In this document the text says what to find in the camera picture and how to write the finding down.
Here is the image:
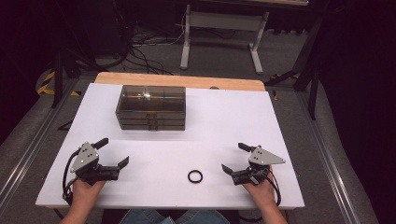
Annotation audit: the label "black metal stand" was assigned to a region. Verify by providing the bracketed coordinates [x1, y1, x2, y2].
[264, 12, 326, 121]
[50, 46, 96, 109]

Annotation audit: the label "aluminium rail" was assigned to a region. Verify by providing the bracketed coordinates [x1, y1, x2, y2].
[0, 77, 80, 208]
[295, 91, 363, 224]

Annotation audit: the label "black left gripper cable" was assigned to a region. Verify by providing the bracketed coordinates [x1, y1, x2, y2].
[62, 148, 82, 207]

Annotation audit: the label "wooden table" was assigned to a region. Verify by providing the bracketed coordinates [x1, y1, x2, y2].
[93, 71, 266, 92]

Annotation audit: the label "person's right hand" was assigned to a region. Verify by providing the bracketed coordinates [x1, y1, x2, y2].
[242, 169, 278, 208]

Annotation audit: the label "black ring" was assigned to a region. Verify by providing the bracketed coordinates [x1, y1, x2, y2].
[187, 169, 204, 184]

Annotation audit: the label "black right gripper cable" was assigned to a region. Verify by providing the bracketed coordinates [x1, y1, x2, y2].
[265, 170, 282, 207]

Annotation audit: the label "clear brown drawer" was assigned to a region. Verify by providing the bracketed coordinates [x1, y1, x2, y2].
[119, 123, 187, 132]

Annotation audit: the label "person's left hand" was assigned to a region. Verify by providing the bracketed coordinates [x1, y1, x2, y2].
[71, 178, 106, 208]

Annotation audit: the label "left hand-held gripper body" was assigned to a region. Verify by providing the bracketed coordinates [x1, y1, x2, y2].
[70, 142, 121, 187]

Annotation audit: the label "black triangular bracket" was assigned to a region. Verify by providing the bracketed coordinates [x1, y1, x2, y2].
[57, 119, 75, 132]

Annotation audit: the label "person's blue jeans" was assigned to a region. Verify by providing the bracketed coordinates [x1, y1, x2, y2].
[119, 208, 232, 224]

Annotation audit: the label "white desk frame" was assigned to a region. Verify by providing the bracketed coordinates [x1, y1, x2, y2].
[179, 4, 271, 76]

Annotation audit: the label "white board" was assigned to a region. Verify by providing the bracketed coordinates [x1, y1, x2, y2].
[35, 82, 305, 210]

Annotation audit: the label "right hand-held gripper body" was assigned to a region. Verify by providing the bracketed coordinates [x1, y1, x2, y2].
[231, 147, 287, 187]

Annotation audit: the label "bundle of black floor cables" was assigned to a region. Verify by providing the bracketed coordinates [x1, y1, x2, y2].
[122, 26, 188, 77]

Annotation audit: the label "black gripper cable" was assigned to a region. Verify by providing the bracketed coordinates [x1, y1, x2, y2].
[62, 148, 82, 207]
[265, 170, 282, 207]

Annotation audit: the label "clear brown drawer box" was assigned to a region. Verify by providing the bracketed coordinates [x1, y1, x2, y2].
[115, 85, 187, 132]

